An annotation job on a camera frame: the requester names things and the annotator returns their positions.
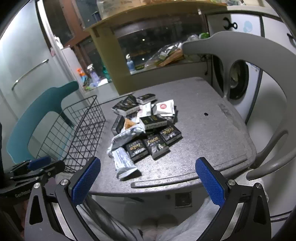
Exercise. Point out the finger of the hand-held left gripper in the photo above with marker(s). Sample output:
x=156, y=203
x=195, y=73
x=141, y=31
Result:
x=39, y=162
x=53, y=167

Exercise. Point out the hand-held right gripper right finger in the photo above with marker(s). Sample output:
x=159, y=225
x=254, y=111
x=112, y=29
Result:
x=210, y=183

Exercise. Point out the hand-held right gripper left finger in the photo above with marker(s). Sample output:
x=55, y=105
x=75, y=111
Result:
x=85, y=180

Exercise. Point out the clear plastic container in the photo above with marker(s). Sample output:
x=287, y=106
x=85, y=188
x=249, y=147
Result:
x=105, y=7

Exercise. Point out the teal plastic chair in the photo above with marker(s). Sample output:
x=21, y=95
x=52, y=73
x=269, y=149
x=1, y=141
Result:
x=27, y=122

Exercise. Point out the white blue snack bar packet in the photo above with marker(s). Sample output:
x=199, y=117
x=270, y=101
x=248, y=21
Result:
x=124, y=162

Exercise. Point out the silver crinkled snack wrapper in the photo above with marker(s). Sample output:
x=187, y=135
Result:
x=128, y=134

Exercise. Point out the pile of black tissue packets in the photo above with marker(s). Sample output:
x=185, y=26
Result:
x=153, y=144

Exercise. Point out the orange snack packet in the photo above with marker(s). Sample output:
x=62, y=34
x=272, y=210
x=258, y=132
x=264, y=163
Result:
x=128, y=124

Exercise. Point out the white washing machine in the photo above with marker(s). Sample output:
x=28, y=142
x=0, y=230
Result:
x=253, y=102

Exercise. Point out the orange capped spray bottle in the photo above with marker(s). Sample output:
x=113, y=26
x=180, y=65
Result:
x=81, y=74

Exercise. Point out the clear spray bottle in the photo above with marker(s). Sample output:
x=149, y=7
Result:
x=93, y=74

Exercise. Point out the white narrow cabinet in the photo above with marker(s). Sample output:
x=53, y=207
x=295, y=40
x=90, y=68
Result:
x=69, y=62

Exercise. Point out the grey refrigerator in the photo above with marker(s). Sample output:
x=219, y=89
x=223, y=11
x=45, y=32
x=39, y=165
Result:
x=23, y=46

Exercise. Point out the light wooden shelf unit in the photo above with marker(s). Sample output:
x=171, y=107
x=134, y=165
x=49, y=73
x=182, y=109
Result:
x=104, y=58

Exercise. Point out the small blue bottle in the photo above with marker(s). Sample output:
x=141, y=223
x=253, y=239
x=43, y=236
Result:
x=130, y=64

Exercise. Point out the grey plastic chair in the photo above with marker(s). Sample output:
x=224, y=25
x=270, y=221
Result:
x=272, y=64

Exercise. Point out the clear plastic grocery bag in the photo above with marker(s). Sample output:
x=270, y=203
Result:
x=166, y=55

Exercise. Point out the green white plastic bag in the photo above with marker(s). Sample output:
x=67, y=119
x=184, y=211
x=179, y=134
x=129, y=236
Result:
x=198, y=37

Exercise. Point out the black wall hook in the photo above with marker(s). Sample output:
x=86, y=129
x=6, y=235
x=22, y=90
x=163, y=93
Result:
x=230, y=24

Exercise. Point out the white wall cabinet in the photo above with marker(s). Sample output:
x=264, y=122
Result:
x=268, y=25

